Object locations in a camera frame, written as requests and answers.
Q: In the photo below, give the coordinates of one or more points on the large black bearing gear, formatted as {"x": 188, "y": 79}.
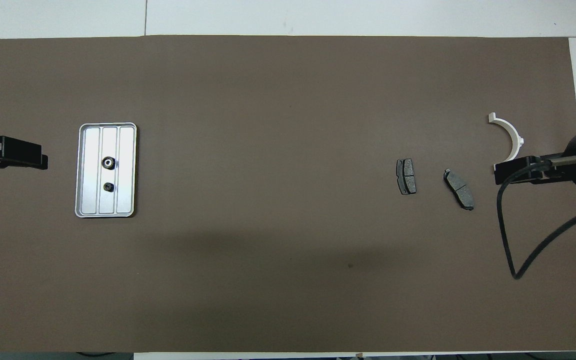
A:
{"x": 108, "y": 162}

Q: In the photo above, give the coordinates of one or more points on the small black bearing gear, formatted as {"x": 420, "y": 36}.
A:
{"x": 108, "y": 187}

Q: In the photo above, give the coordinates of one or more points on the silver metal tray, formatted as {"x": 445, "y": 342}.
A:
{"x": 125, "y": 175}

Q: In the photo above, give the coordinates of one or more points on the elongated dark brake pad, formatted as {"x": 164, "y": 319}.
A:
{"x": 460, "y": 192}

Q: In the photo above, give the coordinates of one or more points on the rectangular dark brake pad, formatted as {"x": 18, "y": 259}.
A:
{"x": 407, "y": 176}

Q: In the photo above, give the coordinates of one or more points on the brown table mat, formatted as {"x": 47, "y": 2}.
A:
{"x": 288, "y": 100}

